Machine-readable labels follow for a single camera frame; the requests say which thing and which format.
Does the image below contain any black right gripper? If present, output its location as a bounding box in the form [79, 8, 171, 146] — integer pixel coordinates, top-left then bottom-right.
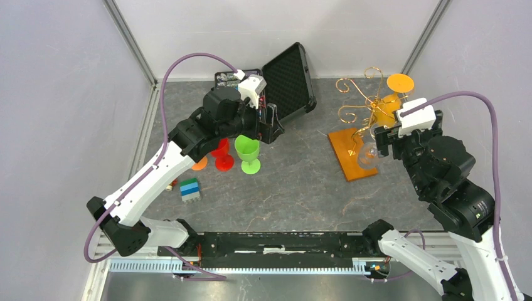
[373, 122, 441, 194]

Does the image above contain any clear wine glass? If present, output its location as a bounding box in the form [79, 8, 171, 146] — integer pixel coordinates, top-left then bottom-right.
[357, 142, 381, 170]

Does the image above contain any green wine glass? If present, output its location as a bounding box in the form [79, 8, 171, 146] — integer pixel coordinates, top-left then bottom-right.
[235, 135, 261, 175]

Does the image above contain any red wine glass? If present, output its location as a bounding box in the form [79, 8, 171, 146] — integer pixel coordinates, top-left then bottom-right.
[210, 138, 234, 172]

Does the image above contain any orange wine glass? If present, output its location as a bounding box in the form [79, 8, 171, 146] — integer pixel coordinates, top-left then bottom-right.
[191, 156, 208, 171]

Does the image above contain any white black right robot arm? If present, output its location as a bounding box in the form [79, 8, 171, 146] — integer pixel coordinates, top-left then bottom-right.
[362, 111, 529, 300]

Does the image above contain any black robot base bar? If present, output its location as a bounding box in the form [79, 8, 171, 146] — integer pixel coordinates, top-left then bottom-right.
[176, 231, 385, 268]

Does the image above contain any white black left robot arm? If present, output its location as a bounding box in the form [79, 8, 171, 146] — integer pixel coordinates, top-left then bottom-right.
[87, 87, 284, 256]

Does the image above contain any yellow wine glass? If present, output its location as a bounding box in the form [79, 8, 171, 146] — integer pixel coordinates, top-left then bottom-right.
[374, 73, 415, 127]

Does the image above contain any wooden rack base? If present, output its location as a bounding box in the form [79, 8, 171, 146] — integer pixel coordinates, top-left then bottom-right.
[327, 127, 378, 182]

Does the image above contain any black poker chip case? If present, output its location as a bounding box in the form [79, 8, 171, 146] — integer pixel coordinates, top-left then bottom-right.
[214, 41, 317, 125]

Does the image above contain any blue green toy block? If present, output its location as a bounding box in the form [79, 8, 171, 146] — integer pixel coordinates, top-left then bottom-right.
[179, 178, 201, 203]

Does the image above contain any small toy car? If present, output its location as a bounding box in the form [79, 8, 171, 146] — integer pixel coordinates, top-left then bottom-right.
[165, 179, 178, 191]

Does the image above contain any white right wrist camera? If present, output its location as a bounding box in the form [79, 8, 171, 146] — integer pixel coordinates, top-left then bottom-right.
[396, 98, 436, 138]

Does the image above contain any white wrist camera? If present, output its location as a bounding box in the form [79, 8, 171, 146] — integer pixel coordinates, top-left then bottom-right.
[396, 98, 436, 138]
[237, 75, 267, 109]

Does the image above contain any gold wire glass rack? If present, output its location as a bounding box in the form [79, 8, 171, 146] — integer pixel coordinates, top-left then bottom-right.
[335, 66, 415, 138]

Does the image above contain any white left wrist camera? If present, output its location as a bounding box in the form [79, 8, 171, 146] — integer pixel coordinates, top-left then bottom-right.
[237, 75, 267, 109]

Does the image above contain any slotted aluminium rail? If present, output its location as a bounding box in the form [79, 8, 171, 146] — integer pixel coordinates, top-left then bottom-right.
[109, 257, 370, 276]

